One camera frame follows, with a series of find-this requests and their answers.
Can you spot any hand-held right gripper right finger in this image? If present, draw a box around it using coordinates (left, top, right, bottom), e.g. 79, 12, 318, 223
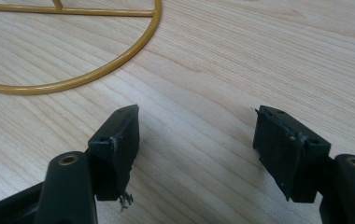
252, 105, 333, 203

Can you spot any gold metal wire rack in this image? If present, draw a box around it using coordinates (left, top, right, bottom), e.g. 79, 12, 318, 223
0, 0, 163, 96

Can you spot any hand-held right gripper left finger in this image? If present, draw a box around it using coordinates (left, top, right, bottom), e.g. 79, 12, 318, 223
87, 104, 141, 213

